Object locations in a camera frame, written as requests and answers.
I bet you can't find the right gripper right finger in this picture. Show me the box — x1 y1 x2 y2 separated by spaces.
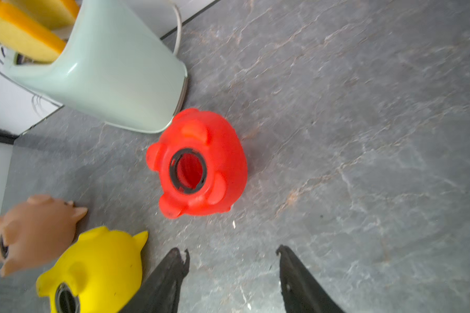
276 245 345 313

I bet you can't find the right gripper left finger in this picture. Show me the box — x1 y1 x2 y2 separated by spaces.
121 248 190 313

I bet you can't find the yellow piggy bank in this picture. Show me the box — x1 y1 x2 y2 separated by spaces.
36 226 149 312

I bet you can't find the black plug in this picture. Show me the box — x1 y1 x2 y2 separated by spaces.
0 235 9 260
54 283 81 313

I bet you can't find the red piggy bank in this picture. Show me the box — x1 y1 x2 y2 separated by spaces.
146 108 248 219

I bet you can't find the pink piggy bank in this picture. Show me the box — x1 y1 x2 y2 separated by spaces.
0 194 88 277

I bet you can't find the mint green toaster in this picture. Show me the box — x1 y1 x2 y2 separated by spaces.
4 1 188 134

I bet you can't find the front toast slice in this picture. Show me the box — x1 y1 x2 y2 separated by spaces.
0 1 66 63

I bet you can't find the white toaster power cord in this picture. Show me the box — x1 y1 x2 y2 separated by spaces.
168 0 183 56

